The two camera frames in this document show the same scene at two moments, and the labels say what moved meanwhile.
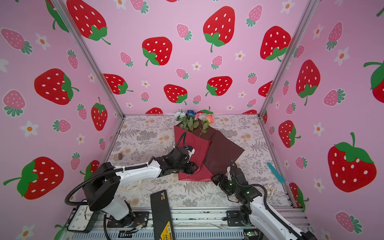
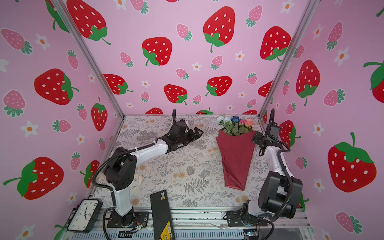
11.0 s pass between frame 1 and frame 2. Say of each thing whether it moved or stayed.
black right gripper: moved
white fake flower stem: moved
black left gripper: moved
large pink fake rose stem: moved
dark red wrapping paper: moved
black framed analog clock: stayed
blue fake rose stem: moved
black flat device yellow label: stayed
